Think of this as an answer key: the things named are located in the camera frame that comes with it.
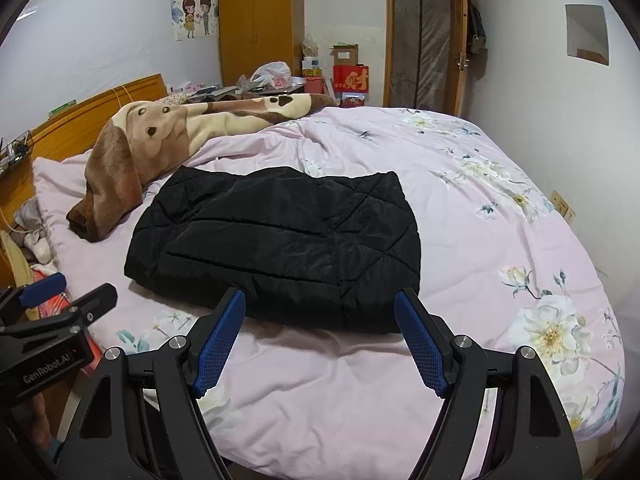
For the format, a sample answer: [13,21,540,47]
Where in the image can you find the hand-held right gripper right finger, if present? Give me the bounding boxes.
[394,287,583,480]

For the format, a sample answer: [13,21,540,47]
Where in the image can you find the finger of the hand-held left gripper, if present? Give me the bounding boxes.
[0,272,67,332]
[62,282,119,333]

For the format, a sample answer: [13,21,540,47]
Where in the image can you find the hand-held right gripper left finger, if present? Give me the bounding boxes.
[59,287,247,480]

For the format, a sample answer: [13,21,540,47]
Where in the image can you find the black quilted jacket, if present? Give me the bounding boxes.
[124,165,421,335]

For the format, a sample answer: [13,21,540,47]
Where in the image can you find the grey white clothes heap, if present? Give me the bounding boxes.
[15,197,59,266]

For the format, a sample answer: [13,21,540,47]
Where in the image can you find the pink floral duvet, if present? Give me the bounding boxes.
[32,105,626,467]

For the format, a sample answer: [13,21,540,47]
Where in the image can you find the pink pillow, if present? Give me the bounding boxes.
[32,151,99,222]

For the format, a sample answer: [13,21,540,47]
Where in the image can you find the wooden headboard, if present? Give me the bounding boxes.
[0,74,169,281]

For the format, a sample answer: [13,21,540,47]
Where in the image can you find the brown bear print blanket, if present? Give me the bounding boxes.
[66,92,338,243]

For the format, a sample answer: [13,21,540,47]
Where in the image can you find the red gift box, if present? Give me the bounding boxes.
[332,65,371,94]

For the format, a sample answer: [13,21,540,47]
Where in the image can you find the white plastic bag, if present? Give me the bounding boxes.
[249,61,294,89]

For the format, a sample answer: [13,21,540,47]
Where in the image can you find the doorway with mesh curtain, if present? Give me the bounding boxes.
[385,0,463,113]

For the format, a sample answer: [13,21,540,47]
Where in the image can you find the open cardboard box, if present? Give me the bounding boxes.
[329,44,360,67]

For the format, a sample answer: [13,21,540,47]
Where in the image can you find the hanging dark bags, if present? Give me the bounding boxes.
[465,0,489,56]

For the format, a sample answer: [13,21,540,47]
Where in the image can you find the wooden door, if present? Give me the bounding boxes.
[452,0,472,117]

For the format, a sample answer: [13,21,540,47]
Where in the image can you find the wooden wardrobe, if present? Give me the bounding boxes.
[217,0,306,88]

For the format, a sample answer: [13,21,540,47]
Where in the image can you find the wire basket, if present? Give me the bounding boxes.
[0,130,34,174]

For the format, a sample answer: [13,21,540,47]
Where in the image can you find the yellowed wall socket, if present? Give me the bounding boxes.
[550,190,577,224]

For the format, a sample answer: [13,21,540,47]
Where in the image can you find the cartoon couple wall poster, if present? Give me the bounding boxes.
[172,0,219,42]

